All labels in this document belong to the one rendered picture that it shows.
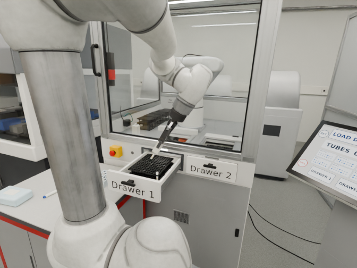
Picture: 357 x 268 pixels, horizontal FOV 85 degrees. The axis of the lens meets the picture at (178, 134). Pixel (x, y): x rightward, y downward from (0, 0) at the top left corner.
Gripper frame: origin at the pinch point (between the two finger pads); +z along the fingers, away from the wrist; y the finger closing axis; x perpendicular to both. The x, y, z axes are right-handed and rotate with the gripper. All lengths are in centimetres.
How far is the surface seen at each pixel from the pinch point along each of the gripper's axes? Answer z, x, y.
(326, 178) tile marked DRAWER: -30, -67, 0
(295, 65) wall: -131, -107, 334
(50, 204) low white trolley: 51, 30, -15
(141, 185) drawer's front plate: 18.2, -3.3, -7.5
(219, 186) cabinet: 10.3, -41.3, 21.8
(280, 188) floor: 32, -147, 163
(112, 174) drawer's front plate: 23.7, 11.7, -5.4
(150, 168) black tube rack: 17.1, -1.9, 7.5
